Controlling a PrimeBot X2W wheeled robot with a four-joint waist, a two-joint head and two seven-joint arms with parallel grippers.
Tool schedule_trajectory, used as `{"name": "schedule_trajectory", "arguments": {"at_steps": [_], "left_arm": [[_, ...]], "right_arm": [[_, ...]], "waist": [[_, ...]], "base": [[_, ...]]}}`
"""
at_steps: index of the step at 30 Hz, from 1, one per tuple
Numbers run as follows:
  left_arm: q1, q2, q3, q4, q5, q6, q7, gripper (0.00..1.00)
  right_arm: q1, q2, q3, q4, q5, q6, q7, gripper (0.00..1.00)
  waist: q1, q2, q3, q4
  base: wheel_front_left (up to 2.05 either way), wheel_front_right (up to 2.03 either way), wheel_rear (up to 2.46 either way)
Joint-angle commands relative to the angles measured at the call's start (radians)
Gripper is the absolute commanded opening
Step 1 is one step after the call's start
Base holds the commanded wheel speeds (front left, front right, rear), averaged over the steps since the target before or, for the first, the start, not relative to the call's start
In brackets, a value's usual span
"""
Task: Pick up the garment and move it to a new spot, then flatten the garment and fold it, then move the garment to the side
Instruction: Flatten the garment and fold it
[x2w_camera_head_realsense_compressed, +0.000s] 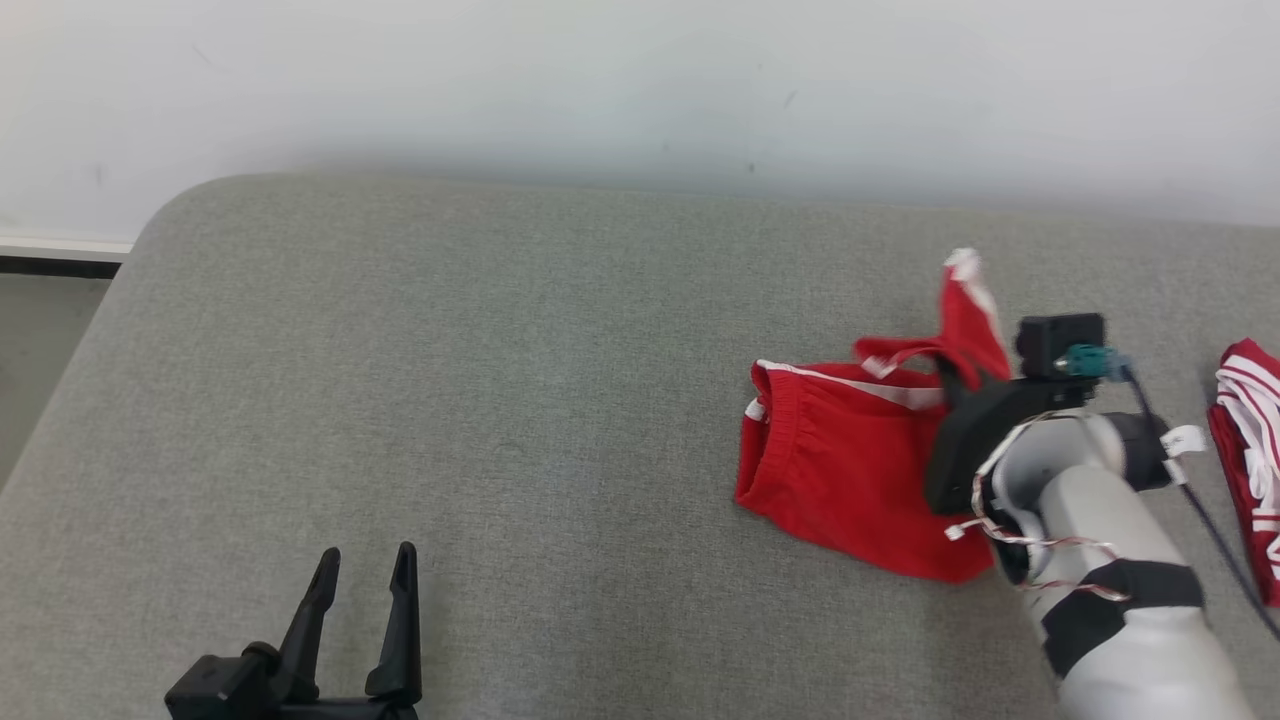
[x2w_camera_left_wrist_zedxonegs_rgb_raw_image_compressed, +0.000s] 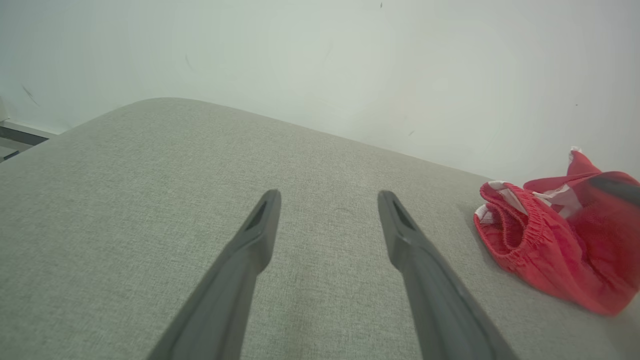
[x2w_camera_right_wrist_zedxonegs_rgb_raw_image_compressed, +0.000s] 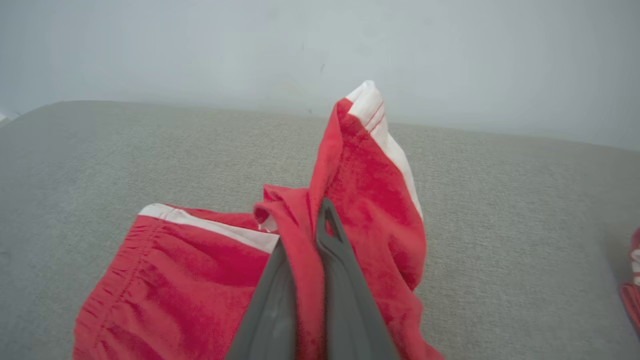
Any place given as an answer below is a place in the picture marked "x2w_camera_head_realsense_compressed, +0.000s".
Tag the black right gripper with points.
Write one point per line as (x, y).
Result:
(975, 425)

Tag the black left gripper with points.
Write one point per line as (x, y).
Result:
(340, 712)

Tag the red shorts white trim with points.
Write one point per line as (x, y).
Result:
(840, 470)

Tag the red shirt white sleeves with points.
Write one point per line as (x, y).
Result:
(1255, 440)

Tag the grey fabric sofa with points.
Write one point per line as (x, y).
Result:
(450, 420)

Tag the black white baseboard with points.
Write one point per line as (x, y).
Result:
(55, 262)

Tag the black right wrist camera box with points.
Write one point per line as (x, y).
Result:
(1055, 342)

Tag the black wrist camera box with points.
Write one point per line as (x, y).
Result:
(1055, 342)
(215, 690)

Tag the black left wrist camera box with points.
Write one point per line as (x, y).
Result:
(215, 690)

